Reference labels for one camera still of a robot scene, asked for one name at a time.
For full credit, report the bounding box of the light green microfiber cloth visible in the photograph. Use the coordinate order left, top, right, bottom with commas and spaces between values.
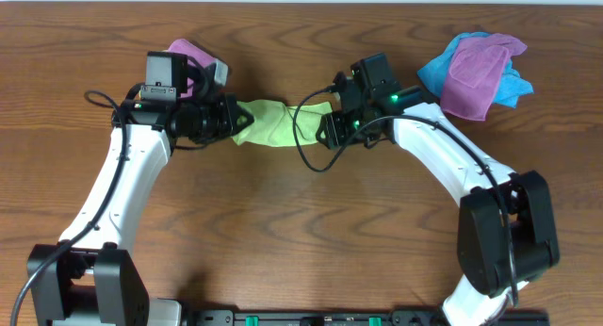
233, 100, 333, 147

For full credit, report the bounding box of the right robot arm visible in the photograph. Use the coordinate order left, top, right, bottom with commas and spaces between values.
317, 81, 561, 325

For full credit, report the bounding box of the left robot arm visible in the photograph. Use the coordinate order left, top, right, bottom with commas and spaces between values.
22, 84, 253, 325

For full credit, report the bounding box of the folded purple cloth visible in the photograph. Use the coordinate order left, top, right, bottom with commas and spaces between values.
166, 39, 230, 99

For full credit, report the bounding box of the crumpled blue cloth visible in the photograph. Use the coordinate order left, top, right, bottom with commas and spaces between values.
417, 32, 533, 108

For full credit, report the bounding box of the crumpled purple cloth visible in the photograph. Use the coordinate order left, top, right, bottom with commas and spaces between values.
440, 34, 527, 122

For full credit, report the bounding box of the right black cable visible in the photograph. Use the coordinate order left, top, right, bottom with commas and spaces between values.
291, 85, 519, 308

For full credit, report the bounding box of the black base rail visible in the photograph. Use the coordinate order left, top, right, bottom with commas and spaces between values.
181, 309, 551, 326

